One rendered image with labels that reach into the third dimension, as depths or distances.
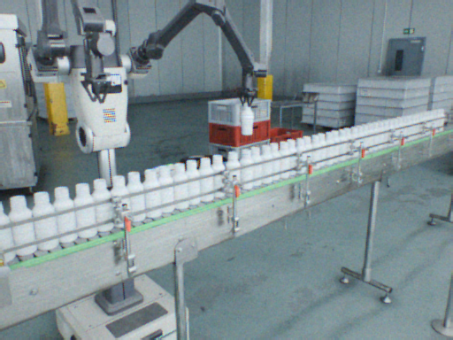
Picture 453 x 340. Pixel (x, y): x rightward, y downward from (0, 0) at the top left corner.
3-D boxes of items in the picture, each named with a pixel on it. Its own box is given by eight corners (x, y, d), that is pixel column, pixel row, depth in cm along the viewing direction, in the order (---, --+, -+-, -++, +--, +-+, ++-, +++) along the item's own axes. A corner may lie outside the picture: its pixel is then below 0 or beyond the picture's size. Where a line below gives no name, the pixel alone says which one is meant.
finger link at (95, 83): (95, 104, 124) (92, 74, 122) (86, 103, 130) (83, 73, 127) (114, 103, 129) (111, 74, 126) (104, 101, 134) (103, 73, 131)
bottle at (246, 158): (236, 189, 164) (236, 150, 159) (242, 184, 169) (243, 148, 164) (249, 190, 161) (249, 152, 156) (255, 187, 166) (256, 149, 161)
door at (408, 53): (415, 116, 1074) (425, 36, 1017) (380, 112, 1147) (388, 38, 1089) (417, 115, 1080) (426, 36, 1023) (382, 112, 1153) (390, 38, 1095)
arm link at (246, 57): (208, -4, 160) (207, 15, 156) (221, -9, 158) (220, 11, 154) (244, 58, 197) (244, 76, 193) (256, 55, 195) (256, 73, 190)
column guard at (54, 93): (53, 135, 821) (46, 83, 791) (47, 133, 850) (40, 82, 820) (72, 134, 846) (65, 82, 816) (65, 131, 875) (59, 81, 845)
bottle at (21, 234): (11, 252, 110) (1, 198, 105) (31, 244, 114) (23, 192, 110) (19, 258, 106) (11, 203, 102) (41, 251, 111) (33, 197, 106)
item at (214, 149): (236, 168, 399) (236, 148, 393) (208, 162, 426) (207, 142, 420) (270, 158, 443) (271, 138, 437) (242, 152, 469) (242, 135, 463)
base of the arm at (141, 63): (128, 48, 189) (135, 69, 187) (134, 38, 183) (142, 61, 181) (144, 48, 194) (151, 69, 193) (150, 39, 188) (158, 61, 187)
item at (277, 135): (272, 156, 452) (272, 137, 446) (246, 150, 480) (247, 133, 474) (303, 148, 493) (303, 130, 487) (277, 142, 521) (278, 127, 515)
